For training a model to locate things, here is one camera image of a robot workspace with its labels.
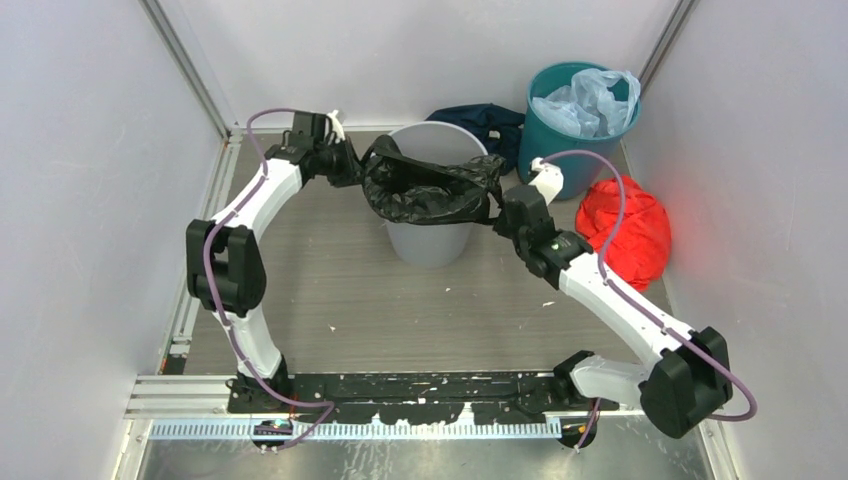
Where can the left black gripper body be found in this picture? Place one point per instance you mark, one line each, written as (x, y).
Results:
(336, 163)

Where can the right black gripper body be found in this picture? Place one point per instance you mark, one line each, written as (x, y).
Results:
(503, 227)

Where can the black trash bag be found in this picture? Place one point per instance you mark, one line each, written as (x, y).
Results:
(478, 183)

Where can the teal plastic bucket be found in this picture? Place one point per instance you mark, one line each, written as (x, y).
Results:
(539, 140)

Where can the grey translucent trash bin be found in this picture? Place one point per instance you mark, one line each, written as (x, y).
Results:
(416, 238)

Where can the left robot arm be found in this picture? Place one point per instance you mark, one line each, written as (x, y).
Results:
(225, 270)

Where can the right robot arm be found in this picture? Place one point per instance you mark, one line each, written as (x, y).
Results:
(681, 377)

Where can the dark navy cloth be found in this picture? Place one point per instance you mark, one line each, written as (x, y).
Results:
(499, 129)

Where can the red cloth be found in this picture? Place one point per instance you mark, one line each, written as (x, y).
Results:
(642, 246)

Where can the light blue plastic bag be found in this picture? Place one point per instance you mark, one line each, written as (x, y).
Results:
(597, 103)

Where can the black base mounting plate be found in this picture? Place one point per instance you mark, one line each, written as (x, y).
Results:
(506, 398)

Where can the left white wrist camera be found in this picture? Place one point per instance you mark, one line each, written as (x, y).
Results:
(336, 119)

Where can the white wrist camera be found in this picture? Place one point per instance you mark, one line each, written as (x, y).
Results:
(547, 179)
(336, 119)

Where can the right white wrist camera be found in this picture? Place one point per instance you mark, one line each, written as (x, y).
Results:
(547, 179)

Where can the aluminium frame rail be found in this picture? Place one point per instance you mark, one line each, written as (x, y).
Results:
(169, 391)

